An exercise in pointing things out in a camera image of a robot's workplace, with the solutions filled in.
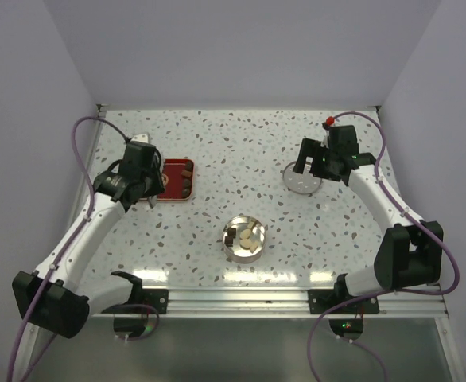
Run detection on round silver tin lid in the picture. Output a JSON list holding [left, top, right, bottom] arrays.
[[282, 161, 323, 196]]

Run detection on red rectangular tray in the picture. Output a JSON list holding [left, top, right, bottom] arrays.
[[157, 158, 195, 202]]

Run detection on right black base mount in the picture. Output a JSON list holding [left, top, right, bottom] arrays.
[[307, 274, 380, 315]]

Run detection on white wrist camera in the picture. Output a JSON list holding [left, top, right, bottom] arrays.
[[130, 132, 151, 144], [321, 116, 338, 150]]

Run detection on silver metal tweezers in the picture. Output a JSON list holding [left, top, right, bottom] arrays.
[[147, 197, 157, 209]]

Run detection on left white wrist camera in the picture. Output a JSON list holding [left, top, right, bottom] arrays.
[[130, 132, 151, 144]]

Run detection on dark chocolate piece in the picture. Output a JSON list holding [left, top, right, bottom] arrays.
[[224, 236, 234, 246]]

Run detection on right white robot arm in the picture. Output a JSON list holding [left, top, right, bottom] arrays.
[[293, 125, 443, 313]]

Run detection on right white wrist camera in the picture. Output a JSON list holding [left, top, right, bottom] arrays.
[[321, 116, 338, 150]]

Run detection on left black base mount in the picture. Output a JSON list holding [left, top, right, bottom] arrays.
[[90, 271, 169, 314]]

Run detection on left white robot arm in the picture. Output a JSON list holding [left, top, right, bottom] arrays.
[[12, 134, 164, 339]]

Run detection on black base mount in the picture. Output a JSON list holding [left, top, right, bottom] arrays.
[[307, 274, 380, 315], [90, 271, 169, 314]]

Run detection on round silver tin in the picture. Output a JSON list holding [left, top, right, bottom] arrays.
[[222, 215, 267, 264]]

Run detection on aluminium front rail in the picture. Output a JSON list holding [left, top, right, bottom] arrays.
[[89, 288, 445, 319]]

